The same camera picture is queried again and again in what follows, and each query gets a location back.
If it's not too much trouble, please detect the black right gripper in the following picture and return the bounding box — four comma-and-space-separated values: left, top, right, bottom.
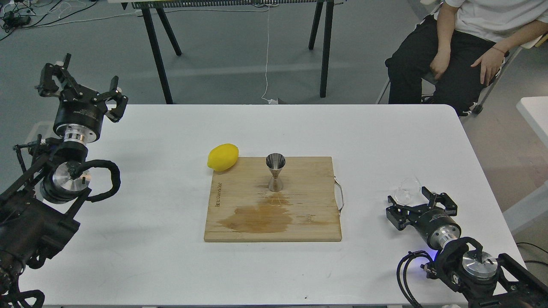
386, 187, 461, 250

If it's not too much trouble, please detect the cable bundle on floor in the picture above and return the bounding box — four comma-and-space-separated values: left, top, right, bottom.
0, 0, 142, 41

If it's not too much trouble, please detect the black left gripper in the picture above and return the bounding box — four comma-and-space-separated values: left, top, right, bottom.
35, 53, 129, 143

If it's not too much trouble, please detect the white hanging cable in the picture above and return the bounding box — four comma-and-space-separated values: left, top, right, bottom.
261, 3, 278, 105

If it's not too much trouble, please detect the white side table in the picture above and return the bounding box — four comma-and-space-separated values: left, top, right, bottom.
503, 96, 548, 234

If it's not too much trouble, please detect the wooden cutting board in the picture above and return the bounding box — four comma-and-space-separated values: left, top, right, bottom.
204, 157, 342, 243

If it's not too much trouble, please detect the black-legged background table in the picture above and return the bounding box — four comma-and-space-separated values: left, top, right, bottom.
111, 0, 337, 104

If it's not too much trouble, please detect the seated person in white shirt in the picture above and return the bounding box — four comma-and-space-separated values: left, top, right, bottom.
384, 0, 548, 117

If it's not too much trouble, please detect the person's left hand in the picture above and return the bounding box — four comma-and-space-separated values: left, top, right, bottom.
471, 45, 508, 86

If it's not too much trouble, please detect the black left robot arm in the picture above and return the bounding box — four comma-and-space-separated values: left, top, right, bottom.
0, 54, 128, 308

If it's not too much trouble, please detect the yellow lemon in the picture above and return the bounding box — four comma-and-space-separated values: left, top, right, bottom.
207, 143, 239, 172

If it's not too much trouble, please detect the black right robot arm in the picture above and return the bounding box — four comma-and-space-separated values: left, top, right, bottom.
386, 187, 548, 308

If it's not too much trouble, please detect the clear glass cup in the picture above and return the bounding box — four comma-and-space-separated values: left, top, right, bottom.
393, 177, 421, 205

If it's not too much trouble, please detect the steel jigger measuring cup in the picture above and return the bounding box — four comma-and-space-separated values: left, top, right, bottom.
265, 153, 286, 192

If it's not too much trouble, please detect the person's right hand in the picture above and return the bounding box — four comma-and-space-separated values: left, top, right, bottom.
430, 47, 451, 80

